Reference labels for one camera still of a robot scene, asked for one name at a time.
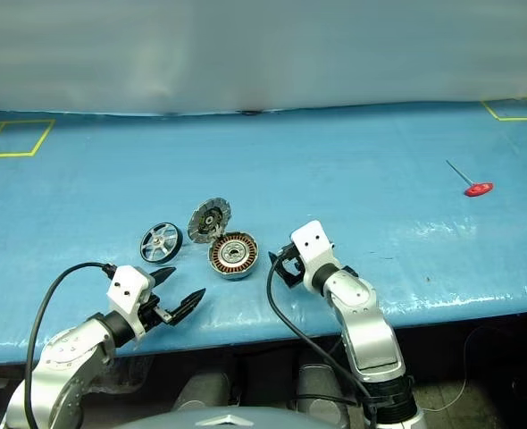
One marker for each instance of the silver spoked rotor black rim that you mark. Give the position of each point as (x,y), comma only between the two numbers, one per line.
(157,242)

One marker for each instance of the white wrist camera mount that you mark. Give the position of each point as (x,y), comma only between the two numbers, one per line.
(310,241)
(127,286)

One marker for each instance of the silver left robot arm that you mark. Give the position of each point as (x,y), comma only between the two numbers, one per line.
(62,357)

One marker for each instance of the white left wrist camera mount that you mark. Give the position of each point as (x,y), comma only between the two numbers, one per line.
(127,286)

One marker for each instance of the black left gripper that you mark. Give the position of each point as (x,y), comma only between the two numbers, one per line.
(147,313)

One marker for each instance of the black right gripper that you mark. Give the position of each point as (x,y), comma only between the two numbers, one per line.
(295,263)

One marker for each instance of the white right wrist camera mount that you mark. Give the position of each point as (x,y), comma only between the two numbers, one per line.
(310,241)

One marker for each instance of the round silver motor lid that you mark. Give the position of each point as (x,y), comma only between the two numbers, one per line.
(207,219)

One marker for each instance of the grey robot torso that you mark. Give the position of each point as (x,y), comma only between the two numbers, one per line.
(178,422)

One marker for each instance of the motor housing with copper windings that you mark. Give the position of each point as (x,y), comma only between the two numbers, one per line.
(245,263)

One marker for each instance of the blue plastic table cover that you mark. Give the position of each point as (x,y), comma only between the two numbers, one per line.
(335,156)

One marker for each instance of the dark grey rounded shape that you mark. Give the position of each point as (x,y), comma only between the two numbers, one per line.
(321,393)
(201,393)

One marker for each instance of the crumpled clear plastic sheet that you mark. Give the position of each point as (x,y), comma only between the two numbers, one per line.
(120,371)

